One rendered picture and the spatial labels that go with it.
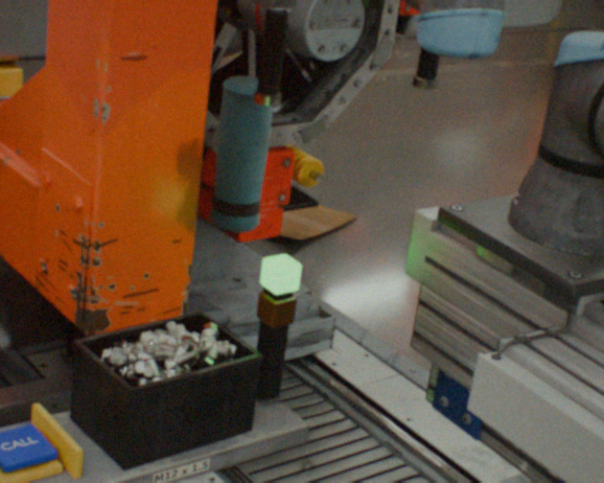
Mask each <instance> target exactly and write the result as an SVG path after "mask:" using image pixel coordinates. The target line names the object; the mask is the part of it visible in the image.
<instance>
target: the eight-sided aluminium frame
mask: <svg viewBox="0 0 604 483"><path fill-rule="evenodd" d="M399 3H400V0H363V8H364V24H363V28H362V32H361V34H360V38H359V40H358V42H357V44H356V46H354V47H353V48H352V49H351V50H350V51H349V52H348V53H347V54H346V55H345V56H343V57H342V58H341V60H340V61H339V62H338V63H337V64H336V66H335V67H334V69H333V70H332V71H331V72H330V73H328V74H327V75H326V76H325V78H324V79H323V80H322V81H321V82H320V83H319V84H318V85H317V87H316V88H315V89H314V91H313V92H312V93H311V94H310V96H309V97H308V98H307V99H306V100H305V101H304V102H302V103H301V105H299V106H298V107H297V108H296V109H295V110H294V111H293V112H292V113H284V115H273V116H271V127H270V135H269V145H268V147H269V148H273V147H282V146H289V145H297V144H302V145H307V144H308V143H314V142H316V141H317V140H318V138H319V137H320V135H321V134H323V133H325V132H326V129H327V127H328V126H330V125H331V124H332V123H333V122H334V121H335V120H336V118H337V117H338V116H339V115H340V113H341V112H342V110H343V109H344V108H345V107H346V106H347V105H348V104H349V103H350V102H351V101H352V100H353V99H354V98H355V97H357V96H358V94H359V93H360V92H361V90H362V89H363V87H364V86H365V85H366V84H367V83H368V82H369V81H370V80H371V79H372V77H373V76H374V75H375V74H376V73H377V72H378V71H379V69H380V68H384V65H385V63H386V62H387V60H388V59H389V58H390V57H391V54H392V48H393V46H394V44H395V40H394V35H395V28H396V22H397V14H398V9H399ZM218 127H219V121H217V120H216V119H215V118H214V117H213V116H212V115H211V112H210V111H209V110H208V109H207V115H206V126H205V135H204V146H205V147H206V148H208V149H210V150H211V151H213V152H214V153H216V151H217V137H218Z"/></svg>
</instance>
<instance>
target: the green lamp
mask: <svg viewBox="0 0 604 483"><path fill-rule="evenodd" d="M300 272H301V264H300V263H299V262H297V261H296V260H294V259H293V258H291V257H290V256H288V255H286V254H283V255H278V256H272V257H266V258H264V259H263V265H262V274H261V284H262V285H263V286H264V287H266V288H267V289H269V290H270V291H272V292H273V293H274V294H280V293H285V292H290V291H295V290H298V287H299V280H300Z"/></svg>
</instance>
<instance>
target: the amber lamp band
mask: <svg viewBox="0 0 604 483"><path fill-rule="evenodd" d="M296 302H297V301H296V298H294V297H292V298H290V299H285V300H281V301H274V300H272V299H271V298H270V297H268V296H267V294H265V293H264V291H260V293H259V299H258V307H257V317H258V318H260V319H261V320H262V322H264V323H265V324H266V325H268V326H269V327H270V328H272V329H274V328H279V327H283V326H288V325H291V324H293V322H294V316H295V309H296Z"/></svg>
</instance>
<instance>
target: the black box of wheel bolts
mask: <svg viewBox="0 0 604 483"><path fill-rule="evenodd" d="M73 348H74V364H73V381H72V399H71V401H70V416H69V418H70V420H72V421H73V422H74V423H75V424H76V425H77V426H78V427H79V428H80V429H81V430H82V431H83V432H84V433H85V434H86V435H87V436H88V437H90V438H91V439H92V440H93V441H94V442H95V443H96V444H98V446H99V447H100V448H101V449H102V450H103V451H104V452H105V453H106V454H107V455H108V456H109V457H110V458H111V459H112V460H113V461H114V462H115V463H116V464H117V465H118V466H119V467H120V468H121V469H122V471H124V472H125V471H128V469H131V468H135V467H138V466H141V465H144V464H147V463H151V462H154V461H157V460H160V459H163V458H167V457H170V456H174V455H177V454H179V453H183V452H186V451H189V450H192V449H199V448H202V446H205V445H208V444H212V443H215V442H218V441H220V440H223V439H228V438H231V437H234V436H237V435H240V434H244V433H247V432H249V431H252V429H253V421H254V413H255V405H256V397H257V389H258V382H259V375H260V366H261V362H262V361H263V355H262V354H260V353H259V352H258V351H256V350H255V349H254V348H252V346H251V345H248V344H247V343H246V342H244V341H243V340H242V339H240V338H239V337H238V336H236V335H235V334H234V333H232V332H231V331H229V330H228V329H227V328H225V327H224V326H223V325H221V324H220V323H218V322H217V320H216V319H214V318H213V317H212V316H210V315H209V314H208V313H206V312H205V311H204V310H200V311H195V312H190V313H186V314H182V315H179V316H174V317H169V318H165V319H160V320H156V322H152V323H148V324H143V325H139V326H134V327H130V328H126V329H122V330H117V331H113V332H108V333H101V334H96V335H91V336H88V337H83V338H79V339H75V340H73Z"/></svg>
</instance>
